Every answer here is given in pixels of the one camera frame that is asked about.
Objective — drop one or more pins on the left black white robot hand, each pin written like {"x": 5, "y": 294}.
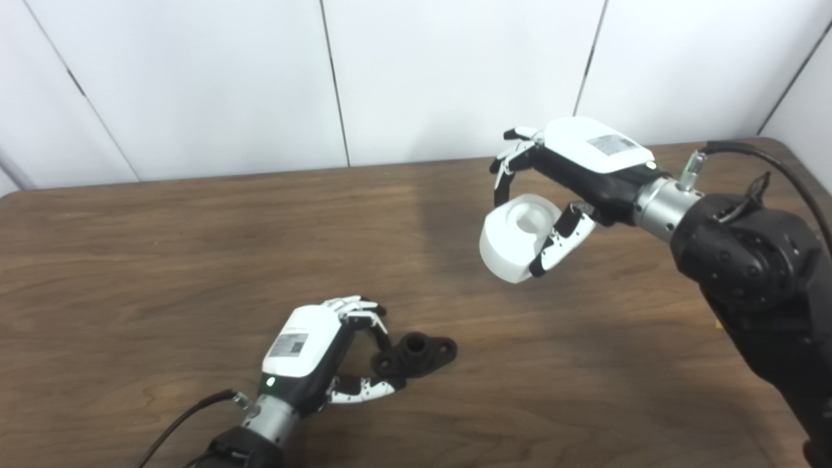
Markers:
{"x": 305, "y": 338}

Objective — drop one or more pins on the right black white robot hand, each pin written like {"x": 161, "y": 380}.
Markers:
{"x": 585, "y": 149}

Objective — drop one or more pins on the black flanged holder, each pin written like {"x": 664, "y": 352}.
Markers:
{"x": 422, "y": 357}

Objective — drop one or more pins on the round white cylinder piece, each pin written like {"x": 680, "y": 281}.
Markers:
{"x": 510, "y": 247}

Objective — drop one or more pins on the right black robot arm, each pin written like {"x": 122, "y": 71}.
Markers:
{"x": 754, "y": 266}

